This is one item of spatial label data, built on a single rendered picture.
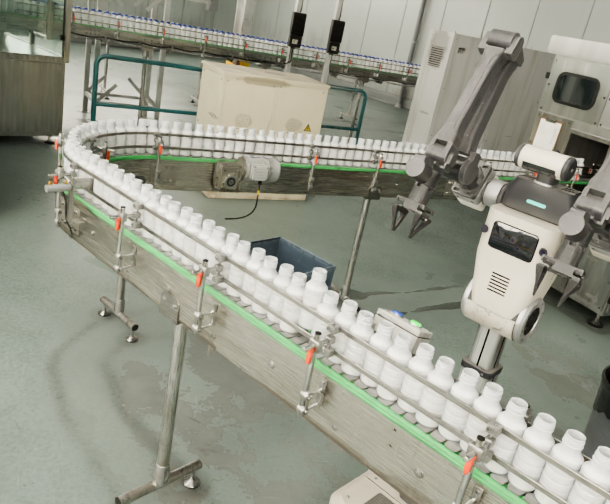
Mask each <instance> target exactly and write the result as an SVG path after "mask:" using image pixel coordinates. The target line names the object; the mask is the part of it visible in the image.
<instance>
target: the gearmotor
mask: <svg viewBox="0 0 610 504"><path fill-rule="evenodd" d="M280 172H281V167H280V163H279V161H278V160H277V159H276V158H265V157H256V156H241V157H239V158H238V159H237V161H221V160H219V161H216V164H215V171H214V179H213V191H214V192H217V191H218V190H219V191H218V192H228V193H239V191H240V185H241V181H259V182H258V184H259V187H258V191H257V199H256V205H255V207H254V209H253V210H252V212H251V213H249V214H248V215H246V216H243V217H238V218H225V219H226V220H232V219H241V218H245V217H247V216H249V215H251V214H252V213H253V212H254V211H255V209H256V207H257V203H258V197H259V193H260V185H262V182H276V181H277V180H278V179H279V176H280Z"/></svg>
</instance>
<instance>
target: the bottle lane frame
mask: <svg viewBox="0 0 610 504"><path fill-rule="evenodd" d="M74 206H76V207H77V208H79V209H80V219H81V220H83V221H84V223H80V224H79V236H77V235H76V234H74V233H73V237H72V236H71V231H70V230H69V236H71V237H72V239H74V240H75V241H76V242H77V243H79V244H80V245H81V246H83V247H84V248H85V249H86V250H88V251H89V252H90V253H92V254H93V255H94V256H95V257H97V258H98V259H99V260H101V261H102V262H103V263H104V264H106V265H107V266H108V267H110V268H111V269H112V270H113V271H115V270H114V266H115V265H116V258H115V254H116V253H117V245H118V233H119V230H118V231H116V230H115V221H114V220H112V219H111V220H110V218H109V216H107V215H105V214H104V213H103V212H101V211H99V210H98V209H96V208H95V207H93V206H92V205H90V204H89V203H88V202H86V201H85V200H83V199H82V198H80V197H79V196H77V195H75V194H74ZM143 240H144V239H140V238H139V237H137V235H134V234H133V233H131V231H129V230H127V229H126V227H124V233H123V244H122V254H123V255H126V254H131V253H132V247H133V245H135V246H136V254H133V255H132V256H133V257H134V258H135V266H132V267H130V268H125V269H123V271H122V272H121V273H120V274H119V275H120V276H121V277H122V278H124V279H125V280H126V281H128V282H129V283H130V284H131V285H133V286H134V287H135V288H137V289H138V290H139V291H140V292H142V293H143V294H144V295H146V296H147V297H148V298H149V299H151V300H152V301H153V302H155V303H156V304H157V305H158V306H160V299H161V293H162V292H163V291H164V290H167V291H168V292H169V293H171V294H172V295H173V296H175V297H176V298H177V299H178V301H179V304H180V309H179V317H178V321H179V322H180V323H182V324H183V325H184V326H185V327H187V328H188V329H189V330H191V331H192V332H193V330H192V325H193V324H194V320H195V317H194V316H193V314H194V312H195V311H196V306H197V299H198V292H199V287H196V277H197V276H194V275H191V273H190V271H187V270H186V269H184V268H183V266H180V265H178V264H177V263H176V261H173V260H171V259H170V258H169V257H167V256H165V255H164V254H162V252H159V251H158V250H156V248H153V247H152V246H151V245H150V244H148V243H146V242H145V241H143ZM132 256H127V257H125V258H124V260H123V263H122V266H129V265H131V259H132ZM213 301H215V302H216V303H218V306H217V312H214V313H212V314H213V315H214V316H216V319H215V325H212V326H210V327H207V328H203V330H202V332H201V333H199V334H198V335H197V336H198V337H200V338H201V339H202V340H203V341H205V342H206V343H207V344H209V345H210V346H211V347H212V348H214V349H215V350H216V351H218V352H219V353H220V354H221V355H223V356H224V357H225V358H227V359H228V360H229V361H230V362H232V363H233V364H234V365H236V366H237V367H238V368H239V369H241V370H242V371H243V372H245V373H246V374H247V375H248V376H250V377H251V378H252V379H254V380H255V381H256V382H257V383H259V384H260V385H261V386H263V387H264V388H265V389H266V390H268V391H269V392H270V393H272V394H273V395H274V396H275V397H277V398H278V399H279V400H281V401H282V402H283V403H284V404H286V405H287V406H288V407H290V408H291V409H292V410H293V411H295V412H296V413H297V411H296V408H297V406H298V404H299V402H300V398H301V397H300V396H299V394H300V392H301V390H302V389H303V384H304V380H305V375H306V371H307V366H308V364H306V362H305V360H306V354H307V352H306V351H305V352H303V351H302V349H301V348H300V345H296V344H294V343H293V342H291V341H290V339H291V338H289V339H287V338H285V337H284V336H282V335H281V334H280V332H277V331H275V330H274V329H272V328H271V326H272V325H271V326H268V325H266V324H265V323H263V322H262V320H263V319H261V320H259V319H258V318H256V317H255V316H253V314H254V313H252V314H250V313H249V312H247V311H246V310H244V308H241V307H240V306H238V305H237V304H236V302H233V301H231V300H230V299H228V296H227V297H226V296H224V295H222V294H221V293H220V291H216V290H215V289H214V288H212V286H209V285H208V284H206V283H205V289H204V296H203V303H202V310H201V312H202V313H207V312H211V311H212V307H213ZM320 360H321V359H316V361H315V365H314V369H313V374H312V378H311V382H310V387H309V391H310V392H313V391H315V390H318V389H320V383H321V379H322V377H323V378H325V379H326V380H327V385H326V390H325V391H324V390H322V391H320V393H322V394H323V395H324V398H323V402H322V405H320V404H319V405H317V406H316V407H314V408H311V409H309V413H308V414H307V415H305V416H303V417H302V418H304V419H305V420H306V421H308V422H309V423H310V424H311V425H313V426H314V427H315V428H317V429H318V430H319V431H320V432H322V433H323V434H324V435H326V436H327V437H328V438H329V439H331V440H332V441H333V442H335V443H336V444H337V445H338V446H340V447H341V448H342V449H344V450H345V451H346V452H347V453H349V454H350V455H351V456H353V457H354V458H355V459H356V460H358V461H359V462H360V463H362V464H363V465H364V466H365V467H367V468H368V469H369V470H371V471H372V472H373V473H374V474H376V475H377V476H378V477H380V478H381V479H382V480H383V481H385V482H386V483H387V484H389V485H390V486H391V487H392V488H394V489H395V490H396V491H398V492H399V493H400V494H401V495H403V496H404V497H405V498H407V499H408V500H409V501H410V502H412V503H413V504H452V503H453V502H454V500H455V497H456V494H457V491H458V489H459V486H460V483H461V480H462V477H463V475H464V473H463V469H464V465H465V462H464V461H463V458H461V457H460V456H459V454H460V453H461V451H460V452H457V453H454V452H452V451H451V450H450V449H448V448H447V447H445V446H444V444H445V443H446V442H443V443H439V442H438V441H436V440H435V439H433V438H432V437H430V434H431V433H432V432H430V433H425V432H423V431H422V430H420V429H419V428H417V427H416V425H417V424H418V423H415V424H411V423H410V422H408V421H407V420H406V419H404V418H403V416H404V415H405V414H402V415H398V414H397V413H395V412H394V411H392V410H391V409H390V407H391V406H392V405H390V406H385V405H384V404H382V403H381V402H379V401H378V400H377V399H378V398H379V397H377V398H373V397H372V396H370V395H369V394H367V393H366V392H365V391H366V390H367V389H368V388H367V389H364V390H362V389H360V388H359V387H357V386H356V385H354V382H355V381H352V382H350V381H348V380H347V379H345V378H344V377H343V376H342V374H344V373H342V374H338V373H337V372H335V371H334V370H332V369H331V367H332V366H329V367H328V366H326V365H325V364H323V363H322V362H321V361H320ZM490 475H491V472H490V473H488V474H485V473H483V472H482V471H480V470H479V469H477V468H476V467H475V469H474V472H473V474H472V477H471V480H470V483H469V485H468V488H467V491H466V494H465V496H464V499H463V502H462V503H463V504H466V503H467V502H468V501H469V500H471V499H472V498H473V497H472V494H473V492H474V489H475V486H476V485H477V486H478V487H480V488H481V489H483V490H484V491H483V494H482V496H481V499H480V501H477V500H476V501H475V502H473V503H474V504H529V503H527V502H526V501H524V500H523V499H524V496H525V495H522V496H520V497H518V496H517V495H515V494H514V493H513V492H511V491H510V490H508V489H507V488H506V487H507V485H508V483H506V484H504V485H501V484H499V483H498V482H496V481H495V480H493V479H492V478H491V477H490Z"/></svg>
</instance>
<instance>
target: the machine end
mask: <svg viewBox="0 0 610 504"><path fill-rule="evenodd" d="M547 51H549V53H552V54H556V57H555V59H554V62H553V65H552V68H551V72H546V76H545V78H548V81H547V84H546V87H545V90H544V93H543V96H542V99H541V102H540V105H539V109H538V112H537V115H536V118H535V121H534V124H533V127H532V130H531V133H530V136H529V139H528V142H527V144H530V145H532V142H533V139H534V136H535V133H536V130H537V127H538V125H539V122H540V119H541V116H544V117H547V118H552V119H555V120H557V121H560V122H564V123H563V126H562V129H561V132H560V135H559V137H558V140H557V143H556V146H555V149H554V151H553V152H555V151H556V150H559V151H560V154H563V155H567V156H570V157H573V158H579V159H580V158H582V159H585V161H584V165H593V164H595V166H598V165H603V163H604V161H605V159H606V157H607V156H608V154H609V152H610V44H607V43H601V42H594V41H588V40H582V39H576V38H570V37H564V36H558V35H552V37H551V41H550V44H549V47H548V50H547ZM577 268H578V269H581V270H583V271H584V272H585V277H584V279H583V280H582V284H581V288H579V289H578V290H577V291H576V292H574V293H573V294H572V295H570V296H569V297H570V298H571V299H573V300H575V301H576V302H578V303H580V304H581V305H583V306H585V307H587V308H588V309H590V310H592V311H593V312H595V313H596V318H595V319H588V320H587V323H588V324H589V325H591V326H593V327H595V328H603V326H604V325H603V324H602V323H601V322H599V318H600V316H610V262H609V261H606V260H603V259H601V258H598V257H596V256H594V255H592V252H591V250H590V246H589V245H588V247H587V249H586V251H585V253H584V255H583V257H582V259H581V261H580V263H579V264H578V267H577ZM570 280H571V278H570V277H568V279H566V278H564V277H561V276H559V275H557V277H556V278H555V280H554V281H553V283H552V285H551V287H553V288H554V289H556V290H558V291H559V292H561V293H564V291H565V290H566V288H567V286H568V284H569V282H570Z"/></svg>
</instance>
